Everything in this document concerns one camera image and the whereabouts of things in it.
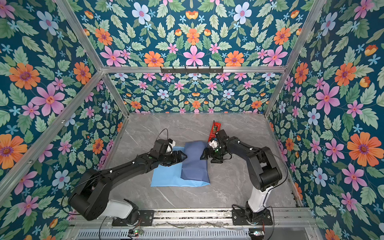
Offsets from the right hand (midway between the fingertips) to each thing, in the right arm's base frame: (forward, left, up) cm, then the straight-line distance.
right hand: (206, 159), depth 90 cm
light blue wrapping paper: (-9, +22, -5) cm, 24 cm away
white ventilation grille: (-37, +21, -5) cm, 42 cm away
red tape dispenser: (+22, -7, +4) cm, 23 cm away
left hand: (-1, +12, +7) cm, 14 cm away
